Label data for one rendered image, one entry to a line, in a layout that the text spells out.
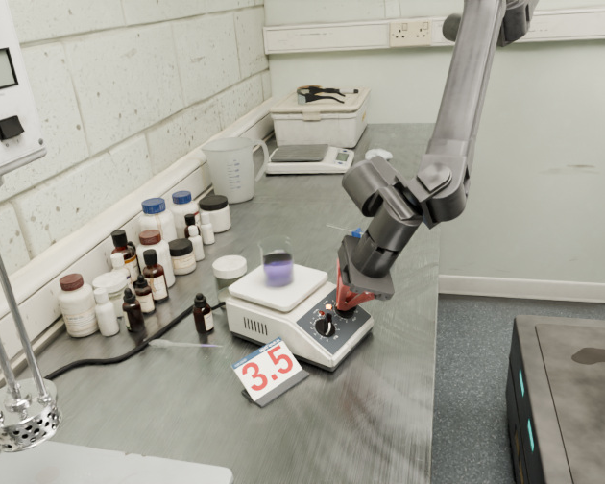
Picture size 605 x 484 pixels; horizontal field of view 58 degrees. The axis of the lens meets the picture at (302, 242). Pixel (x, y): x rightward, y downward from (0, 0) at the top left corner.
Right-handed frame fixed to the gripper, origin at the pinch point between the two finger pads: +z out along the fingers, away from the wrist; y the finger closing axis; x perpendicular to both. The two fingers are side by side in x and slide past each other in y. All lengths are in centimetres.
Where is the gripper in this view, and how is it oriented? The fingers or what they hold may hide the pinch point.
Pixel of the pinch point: (343, 302)
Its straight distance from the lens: 84.7
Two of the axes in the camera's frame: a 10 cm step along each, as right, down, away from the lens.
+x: 9.3, 2.2, 2.9
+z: -3.6, 6.9, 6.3
